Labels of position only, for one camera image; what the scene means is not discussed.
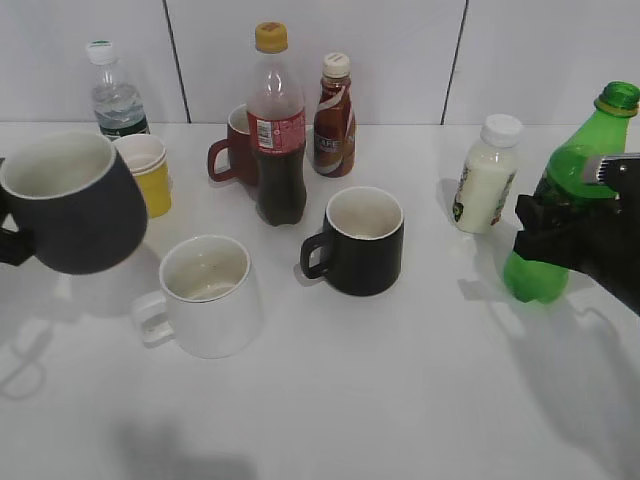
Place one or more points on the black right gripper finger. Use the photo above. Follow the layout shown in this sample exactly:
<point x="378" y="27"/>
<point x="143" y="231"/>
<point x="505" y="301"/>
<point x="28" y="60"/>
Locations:
<point x="602" y="242"/>

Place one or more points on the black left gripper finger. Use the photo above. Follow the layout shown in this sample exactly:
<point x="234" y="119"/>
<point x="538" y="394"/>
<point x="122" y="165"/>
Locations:
<point x="16" y="246"/>

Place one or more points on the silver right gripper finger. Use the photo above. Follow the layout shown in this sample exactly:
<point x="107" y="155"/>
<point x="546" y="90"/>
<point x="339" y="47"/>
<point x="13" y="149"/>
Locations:
<point x="620" y="169"/>

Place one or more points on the green sprite bottle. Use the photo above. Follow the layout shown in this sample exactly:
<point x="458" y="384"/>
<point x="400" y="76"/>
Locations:
<point x="605" y="132"/>

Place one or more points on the dark gray round mug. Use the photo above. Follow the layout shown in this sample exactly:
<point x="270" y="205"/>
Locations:
<point x="89" y="214"/>

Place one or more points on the yellow paper cup stack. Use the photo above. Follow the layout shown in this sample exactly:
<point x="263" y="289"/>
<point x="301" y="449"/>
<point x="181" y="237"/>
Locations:
<point x="146" y="157"/>

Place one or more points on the white milk bottle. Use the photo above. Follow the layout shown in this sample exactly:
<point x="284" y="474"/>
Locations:
<point x="488" y="172"/>

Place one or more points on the clear water bottle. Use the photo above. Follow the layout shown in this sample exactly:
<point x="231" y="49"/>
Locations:
<point x="116" y="102"/>

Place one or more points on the white ceramic mug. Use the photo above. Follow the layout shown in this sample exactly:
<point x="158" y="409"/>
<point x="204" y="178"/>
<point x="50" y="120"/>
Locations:
<point x="208" y="301"/>

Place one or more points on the dark red ceramic mug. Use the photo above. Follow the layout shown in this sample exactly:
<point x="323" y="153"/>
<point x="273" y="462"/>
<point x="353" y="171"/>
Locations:
<point x="241" y="163"/>

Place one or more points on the black ceramic mug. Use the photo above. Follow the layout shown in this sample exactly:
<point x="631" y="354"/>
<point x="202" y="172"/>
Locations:
<point x="359" y="248"/>

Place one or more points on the brown coffee drink bottle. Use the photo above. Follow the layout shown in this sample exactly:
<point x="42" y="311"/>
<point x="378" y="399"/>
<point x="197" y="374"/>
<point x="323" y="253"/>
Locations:
<point x="334" y="123"/>

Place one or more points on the cola bottle yellow cap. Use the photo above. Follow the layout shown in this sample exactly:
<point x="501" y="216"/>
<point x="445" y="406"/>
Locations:
<point x="277" y="125"/>

